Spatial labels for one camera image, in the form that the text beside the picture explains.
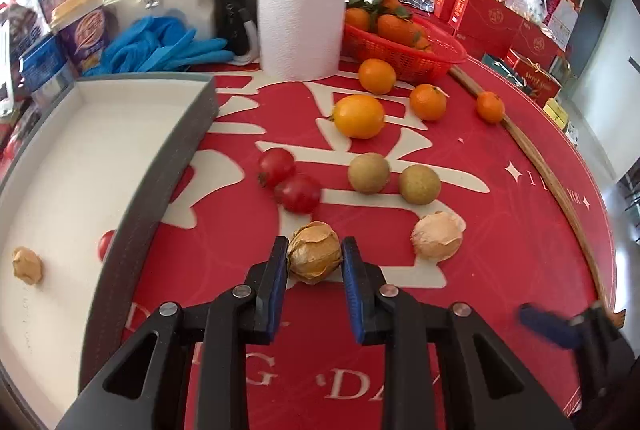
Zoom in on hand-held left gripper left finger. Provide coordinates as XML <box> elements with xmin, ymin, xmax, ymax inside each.
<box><xmin>55</xmin><ymin>236</ymin><xmax>291</xmax><ymax>430</ymax></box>

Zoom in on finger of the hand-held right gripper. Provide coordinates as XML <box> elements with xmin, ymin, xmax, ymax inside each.
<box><xmin>519</xmin><ymin>303</ymin><xmax>583</xmax><ymax>351</ymax></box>

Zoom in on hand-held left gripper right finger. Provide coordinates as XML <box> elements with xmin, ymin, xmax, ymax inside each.
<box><xmin>340</xmin><ymin>236</ymin><xmax>576</xmax><ymax>430</ymax></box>

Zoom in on dried physalis husk fruit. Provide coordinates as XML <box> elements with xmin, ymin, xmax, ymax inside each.
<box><xmin>411</xmin><ymin>211</ymin><xmax>467</xmax><ymax>267</ymax></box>
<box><xmin>12</xmin><ymin>246</ymin><xmax>44</xmax><ymax>285</ymax></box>
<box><xmin>287</xmin><ymin>221</ymin><xmax>344</xmax><ymax>285</ymax></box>

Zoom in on brown longan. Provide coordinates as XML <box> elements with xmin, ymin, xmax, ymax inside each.
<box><xmin>348</xmin><ymin>152</ymin><xmax>391</xmax><ymax>194</ymax></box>
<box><xmin>398</xmin><ymin>164</ymin><xmax>441</xmax><ymax>205</ymax></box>

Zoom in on large smooth orange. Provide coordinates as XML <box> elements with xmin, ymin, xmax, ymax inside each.
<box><xmin>331</xmin><ymin>94</ymin><xmax>386</xmax><ymax>140</ymax></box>

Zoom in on small mandarin orange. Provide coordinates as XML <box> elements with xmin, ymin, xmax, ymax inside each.
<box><xmin>475</xmin><ymin>91</ymin><xmax>506</xmax><ymax>124</ymax></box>

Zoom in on grey box with white inside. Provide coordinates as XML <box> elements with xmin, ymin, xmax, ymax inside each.
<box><xmin>0</xmin><ymin>71</ymin><xmax>220</xmax><ymax>428</ymax></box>

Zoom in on red cherry tomato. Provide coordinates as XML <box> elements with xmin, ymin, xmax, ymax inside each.
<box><xmin>97</xmin><ymin>230</ymin><xmax>117</xmax><ymax>261</ymax></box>
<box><xmin>257</xmin><ymin>148</ymin><xmax>297</xmax><ymax>189</ymax></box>
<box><xmin>274</xmin><ymin>174</ymin><xmax>322</xmax><ymax>215</ymax></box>

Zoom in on long wooden stick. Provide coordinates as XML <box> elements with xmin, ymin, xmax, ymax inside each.
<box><xmin>447</xmin><ymin>65</ymin><xmax>628</xmax><ymax>326</ymax></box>

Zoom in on yellow box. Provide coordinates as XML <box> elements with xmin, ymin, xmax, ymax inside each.
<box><xmin>542</xmin><ymin>97</ymin><xmax>581</xmax><ymax>146</ymax></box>

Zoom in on smooth round orange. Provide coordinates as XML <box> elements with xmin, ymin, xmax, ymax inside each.
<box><xmin>358</xmin><ymin>58</ymin><xmax>397</xmax><ymax>95</ymax></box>

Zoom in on red plastic basket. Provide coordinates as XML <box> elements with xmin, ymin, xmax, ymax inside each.
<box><xmin>341</xmin><ymin>17</ymin><xmax>469</xmax><ymax>83</ymax></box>

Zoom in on red gift bag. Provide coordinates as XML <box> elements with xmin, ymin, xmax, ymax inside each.
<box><xmin>504</xmin><ymin>50</ymin><xmax>564</xmax><ymax>107</ymax></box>

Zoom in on green gift bag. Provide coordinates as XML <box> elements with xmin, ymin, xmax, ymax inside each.
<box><xmin>481</xmin><ymin>54</ymin><xmax>526</xmax><ymax>85</ymax></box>

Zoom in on white paper towel roll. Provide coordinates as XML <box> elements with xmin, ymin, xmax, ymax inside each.
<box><xmin>256</xmin><ymin>0</ymin><xmax>347</xmax><ymax>82</ymax></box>

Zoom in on pile of leafy mandarins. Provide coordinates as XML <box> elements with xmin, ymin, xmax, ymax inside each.
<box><xmin>345</xmin><ymin>0</ymin><xmax>433</xmax><ymax>53</ymax></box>

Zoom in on blue rubber gloves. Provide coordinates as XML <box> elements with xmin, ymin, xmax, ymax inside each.
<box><xmin>82</xmin><ymin>16</ymin><xmax>235</xmax><ymax>77</ymax></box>

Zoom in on black handheld device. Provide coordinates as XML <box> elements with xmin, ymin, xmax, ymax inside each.
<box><xmin>215</xmin><ymin>0</ymin><xmax>259</xmax><ymax>63</ymax></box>

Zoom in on stack of red gift boxes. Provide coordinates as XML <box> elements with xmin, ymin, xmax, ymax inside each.
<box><xmin>433</xmin><ymin>0</ymin><xmax>562</xmax><ymax>71</ymax></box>

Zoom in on purple cup with yellow lid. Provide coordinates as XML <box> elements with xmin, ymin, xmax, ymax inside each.
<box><xmin>50</xmin><ymin>0</ymin><xmax>113</xmax><ymax>72</ymax></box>

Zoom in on clear plastic bag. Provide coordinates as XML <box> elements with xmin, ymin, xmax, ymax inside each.
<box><xmin>500</xmin><ymin>0</ymin><xmax>548</xmax><ymax>25</ymax></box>

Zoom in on blue packet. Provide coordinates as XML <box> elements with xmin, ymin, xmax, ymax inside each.
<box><xmin>20</xmin><ymin>35</ymin><xmax>68</xmax><ymax>93</ymax></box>

